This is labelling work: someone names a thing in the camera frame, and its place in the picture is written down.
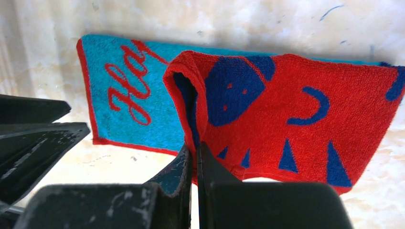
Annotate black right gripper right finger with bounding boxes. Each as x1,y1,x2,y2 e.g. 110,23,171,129
196,142,352,229

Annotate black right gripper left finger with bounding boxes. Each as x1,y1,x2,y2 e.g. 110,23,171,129
15,146,192,229

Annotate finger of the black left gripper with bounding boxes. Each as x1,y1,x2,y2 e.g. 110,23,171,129
0,123,90,206
0,94,71,125

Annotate red blue cloth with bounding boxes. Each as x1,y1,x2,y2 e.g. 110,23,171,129
77,35,405,194

